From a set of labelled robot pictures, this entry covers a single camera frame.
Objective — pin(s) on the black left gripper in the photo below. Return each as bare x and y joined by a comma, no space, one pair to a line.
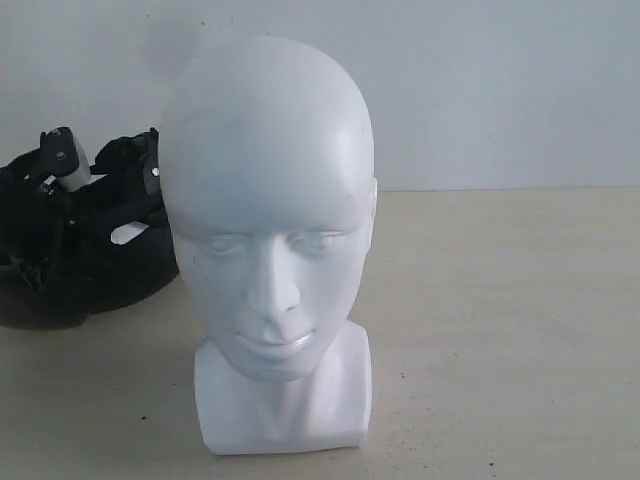
63,157

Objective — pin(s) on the black helmet with visor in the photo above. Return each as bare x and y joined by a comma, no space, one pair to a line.
68,255

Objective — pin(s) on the white mannequin head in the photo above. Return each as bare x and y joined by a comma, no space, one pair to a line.
266,163

